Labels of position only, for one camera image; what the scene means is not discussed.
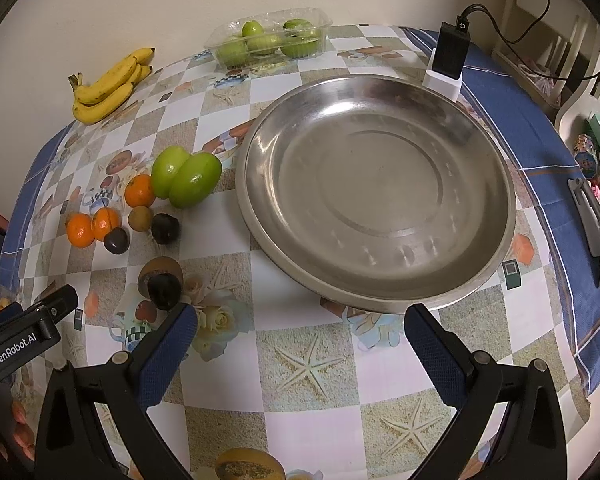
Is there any orange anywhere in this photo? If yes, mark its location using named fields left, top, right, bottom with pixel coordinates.
left=66, top=212, right=95, bottom=248
left=124, top=174, right=156, bottom=208
left=92, top=207, right=121, bottom=242

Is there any dark plum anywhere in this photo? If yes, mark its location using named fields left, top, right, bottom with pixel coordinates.
left=147, top=272, right=182, bottom=311
left=150, top=214, right=181, bottom=245
left=104, top=226, right=130, bottom=255

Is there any small brown kiwi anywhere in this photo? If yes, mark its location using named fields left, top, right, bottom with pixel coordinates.
left=128, top=205, right=154, bottom=232

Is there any large steel bowl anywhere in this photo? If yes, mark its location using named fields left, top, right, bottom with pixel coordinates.
left=236, top=75, right=516, bottom=313

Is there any banana bunch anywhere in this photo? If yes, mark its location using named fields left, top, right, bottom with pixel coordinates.
left=68, top=47, right=155, bottom=125

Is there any black charger on white dock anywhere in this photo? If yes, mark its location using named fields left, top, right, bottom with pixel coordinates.
left=422, top=15, right=470, bottom=102

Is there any white wooden chair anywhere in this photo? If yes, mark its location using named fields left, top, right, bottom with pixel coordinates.
left=492, top=0, right=600, bottom=119

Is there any clear plastic fruit tray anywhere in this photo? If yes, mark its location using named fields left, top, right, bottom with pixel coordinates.
left=204, top=8, right=332, bottom=70

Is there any black cable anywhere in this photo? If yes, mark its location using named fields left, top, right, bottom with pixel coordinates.
left=456, top=0, right=600, bottom=83

